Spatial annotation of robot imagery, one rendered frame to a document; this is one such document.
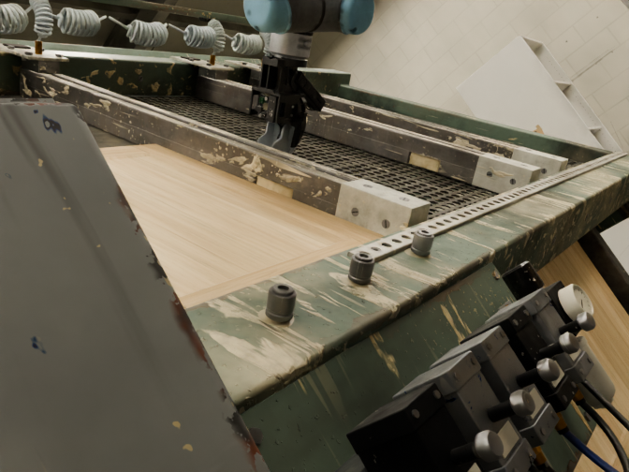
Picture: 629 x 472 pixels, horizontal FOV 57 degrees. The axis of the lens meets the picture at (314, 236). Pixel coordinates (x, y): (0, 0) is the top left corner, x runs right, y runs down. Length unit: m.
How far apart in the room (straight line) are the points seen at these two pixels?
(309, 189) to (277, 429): 0.55
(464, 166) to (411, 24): 5.14
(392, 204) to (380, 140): 0.66
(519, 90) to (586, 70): 1.42
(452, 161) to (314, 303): 0.91
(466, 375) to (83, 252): 0.32
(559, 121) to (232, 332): 4.08
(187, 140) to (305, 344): 0.69
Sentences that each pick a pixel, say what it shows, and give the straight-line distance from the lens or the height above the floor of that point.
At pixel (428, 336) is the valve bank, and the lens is 0.61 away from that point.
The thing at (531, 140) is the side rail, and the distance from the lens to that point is 2.21.
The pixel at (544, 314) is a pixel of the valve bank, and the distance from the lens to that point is 0.60.
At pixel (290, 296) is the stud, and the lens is 0.49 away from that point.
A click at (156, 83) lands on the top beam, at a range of 1.85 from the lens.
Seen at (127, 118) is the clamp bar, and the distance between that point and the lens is 1.25.
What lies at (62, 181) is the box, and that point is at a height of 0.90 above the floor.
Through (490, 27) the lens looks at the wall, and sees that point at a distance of 6.14.
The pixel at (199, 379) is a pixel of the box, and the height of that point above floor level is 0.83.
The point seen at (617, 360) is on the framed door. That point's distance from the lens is 1.75.
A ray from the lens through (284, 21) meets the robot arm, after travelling 0.91.
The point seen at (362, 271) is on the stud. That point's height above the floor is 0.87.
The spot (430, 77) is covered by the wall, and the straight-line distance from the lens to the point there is 6.33.
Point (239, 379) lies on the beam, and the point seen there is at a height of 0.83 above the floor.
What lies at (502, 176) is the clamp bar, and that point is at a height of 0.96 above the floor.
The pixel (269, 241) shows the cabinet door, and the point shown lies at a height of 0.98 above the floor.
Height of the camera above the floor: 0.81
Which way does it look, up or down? 11 degrees up
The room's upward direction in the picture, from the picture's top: 31 degrees counter-clockwise
